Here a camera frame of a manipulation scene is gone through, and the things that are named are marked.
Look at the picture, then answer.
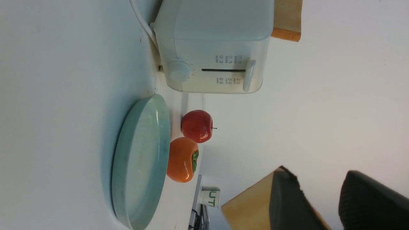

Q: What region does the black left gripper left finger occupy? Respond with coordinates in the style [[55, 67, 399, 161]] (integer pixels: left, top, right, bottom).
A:
[[269, 166, 329, 230]]

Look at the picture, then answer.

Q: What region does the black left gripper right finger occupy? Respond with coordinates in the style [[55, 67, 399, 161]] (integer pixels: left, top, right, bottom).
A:
[[338, 170, 409, 230]]

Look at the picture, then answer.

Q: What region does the toast slice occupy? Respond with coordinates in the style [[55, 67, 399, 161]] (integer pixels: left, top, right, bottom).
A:
[[271, 0, 303, 42], [221, 171, 331, 230]]

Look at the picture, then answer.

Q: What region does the white two-slot toaster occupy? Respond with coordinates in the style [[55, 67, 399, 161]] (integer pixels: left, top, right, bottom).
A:
[[152, 0, 274, 94]]

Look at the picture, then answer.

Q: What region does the white paper cup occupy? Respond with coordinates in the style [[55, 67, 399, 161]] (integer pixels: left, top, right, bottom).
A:
[[200, 190, 220, 208]]

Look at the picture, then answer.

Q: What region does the orange persimmon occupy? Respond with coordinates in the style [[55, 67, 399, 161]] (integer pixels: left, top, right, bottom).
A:
[[166, 137, 200, 183]]

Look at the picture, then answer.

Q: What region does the red apple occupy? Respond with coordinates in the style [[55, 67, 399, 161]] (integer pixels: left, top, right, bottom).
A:
[[181, 110, 217, 143]]

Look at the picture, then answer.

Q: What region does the light green plate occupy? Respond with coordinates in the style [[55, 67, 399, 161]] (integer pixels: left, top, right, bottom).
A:
[[111, 94, 171, 230]]

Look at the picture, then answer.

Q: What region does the white toaster power cord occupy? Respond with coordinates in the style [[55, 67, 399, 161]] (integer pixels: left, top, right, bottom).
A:
[[129, 0, 159, 48]]

